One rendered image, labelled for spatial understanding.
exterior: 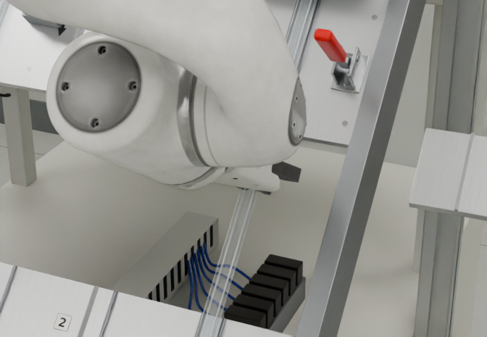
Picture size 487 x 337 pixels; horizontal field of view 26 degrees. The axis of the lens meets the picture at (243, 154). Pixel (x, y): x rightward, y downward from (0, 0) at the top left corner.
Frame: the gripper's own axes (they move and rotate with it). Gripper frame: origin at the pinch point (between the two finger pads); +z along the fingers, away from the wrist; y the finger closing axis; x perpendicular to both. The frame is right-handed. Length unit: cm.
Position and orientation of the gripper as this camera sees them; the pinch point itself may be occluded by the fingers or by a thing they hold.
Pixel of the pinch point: (253, 172)
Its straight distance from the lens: 96.7
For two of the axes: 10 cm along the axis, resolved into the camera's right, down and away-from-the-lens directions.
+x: -2.3, 9.7, -1.2
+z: 3.2, 1.9, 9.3
